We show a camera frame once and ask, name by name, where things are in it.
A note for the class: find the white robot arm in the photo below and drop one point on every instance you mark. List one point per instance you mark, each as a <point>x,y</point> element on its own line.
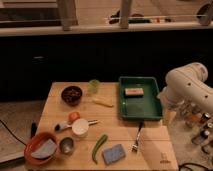
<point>187,83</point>

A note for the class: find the green translucent cup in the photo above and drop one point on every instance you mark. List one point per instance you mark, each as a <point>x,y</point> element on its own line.
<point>93,86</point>

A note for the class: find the white paper cup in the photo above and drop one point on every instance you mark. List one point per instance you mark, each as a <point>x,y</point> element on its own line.
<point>80,127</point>

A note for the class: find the small metal cup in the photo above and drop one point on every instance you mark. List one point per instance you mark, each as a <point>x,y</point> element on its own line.
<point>66,145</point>

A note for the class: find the tan sponge block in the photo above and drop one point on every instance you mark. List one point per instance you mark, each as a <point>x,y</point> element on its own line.
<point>130,92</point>

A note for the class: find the dark bowl with beans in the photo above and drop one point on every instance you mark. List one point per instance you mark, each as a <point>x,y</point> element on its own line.
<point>72,95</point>

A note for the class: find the orange tomato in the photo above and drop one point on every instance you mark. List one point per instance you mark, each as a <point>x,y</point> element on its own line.
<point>73,116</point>

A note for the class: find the green plastic tray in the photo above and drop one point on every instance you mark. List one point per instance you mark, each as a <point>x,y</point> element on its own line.
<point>144,106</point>

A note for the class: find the green chili pepper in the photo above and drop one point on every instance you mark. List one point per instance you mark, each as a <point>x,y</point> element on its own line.
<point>98,144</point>

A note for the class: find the metal fork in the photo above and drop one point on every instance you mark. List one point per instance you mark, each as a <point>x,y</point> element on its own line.
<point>136,143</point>

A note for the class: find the blue sponge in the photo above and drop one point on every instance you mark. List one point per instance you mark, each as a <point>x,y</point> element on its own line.
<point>113,154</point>

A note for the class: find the black marker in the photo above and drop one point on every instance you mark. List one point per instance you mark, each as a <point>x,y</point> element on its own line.
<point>33,129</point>

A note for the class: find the grey cloth in bowl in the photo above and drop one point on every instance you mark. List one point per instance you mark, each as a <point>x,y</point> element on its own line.
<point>46,150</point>

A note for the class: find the orange bowl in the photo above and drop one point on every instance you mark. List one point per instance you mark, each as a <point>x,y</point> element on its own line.
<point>34,143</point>

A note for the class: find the knife with grey handle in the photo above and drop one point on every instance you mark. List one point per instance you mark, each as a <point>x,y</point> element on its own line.
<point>65,125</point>

